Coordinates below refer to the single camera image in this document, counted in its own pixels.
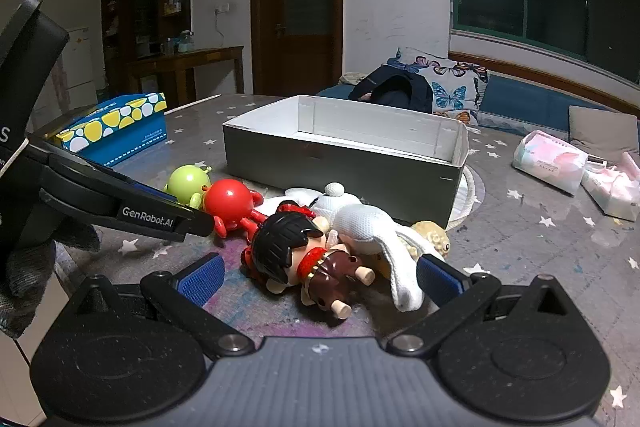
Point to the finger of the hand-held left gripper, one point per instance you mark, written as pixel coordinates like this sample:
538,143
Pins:
147,193
145,214

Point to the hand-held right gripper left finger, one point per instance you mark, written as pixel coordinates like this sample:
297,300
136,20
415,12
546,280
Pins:
202,279

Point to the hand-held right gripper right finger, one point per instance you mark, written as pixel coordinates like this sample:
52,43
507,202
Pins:
440,277

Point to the red round toy figure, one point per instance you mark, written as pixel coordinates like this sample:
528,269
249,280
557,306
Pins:
227,202

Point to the black-haired doll figurine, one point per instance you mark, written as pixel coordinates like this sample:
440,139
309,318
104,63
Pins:
285,242

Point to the white plush toy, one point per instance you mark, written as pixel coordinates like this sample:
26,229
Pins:
360,222

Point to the grey cardboard box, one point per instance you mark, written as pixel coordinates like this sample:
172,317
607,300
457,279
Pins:
325,162

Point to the person's left hand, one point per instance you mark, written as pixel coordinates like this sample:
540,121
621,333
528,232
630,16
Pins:
25,287

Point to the green round toy figure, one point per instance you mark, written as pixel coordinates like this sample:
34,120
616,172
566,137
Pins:
185,182

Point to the beige plush toy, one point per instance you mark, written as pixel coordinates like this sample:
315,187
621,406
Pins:
432,234

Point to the white refrigerator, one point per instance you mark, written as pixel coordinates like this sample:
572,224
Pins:
80,62

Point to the white round pad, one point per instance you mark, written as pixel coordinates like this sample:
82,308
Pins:
465,202

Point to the blue dotted tissue box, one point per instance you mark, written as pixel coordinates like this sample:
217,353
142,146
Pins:
125,117

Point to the brown wooden desk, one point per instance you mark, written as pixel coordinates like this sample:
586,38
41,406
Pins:
200,57

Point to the pink white tissue pack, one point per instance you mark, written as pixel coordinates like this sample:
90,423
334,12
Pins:
550,162
615,194

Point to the butterfly print pillow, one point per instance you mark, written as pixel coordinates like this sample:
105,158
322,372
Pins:
455,92

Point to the blue sofa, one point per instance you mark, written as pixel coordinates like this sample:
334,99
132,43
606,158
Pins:
525,104

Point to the dark navy backpack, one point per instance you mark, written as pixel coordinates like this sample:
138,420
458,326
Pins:
395,87

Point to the beige cloth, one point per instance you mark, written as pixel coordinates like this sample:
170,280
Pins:
352,78

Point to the grey pillow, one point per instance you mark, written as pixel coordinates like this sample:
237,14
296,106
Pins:
600,127

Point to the brown wooden door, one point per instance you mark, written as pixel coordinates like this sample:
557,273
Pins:
300,7

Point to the white wall socket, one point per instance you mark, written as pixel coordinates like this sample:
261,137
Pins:
223,9

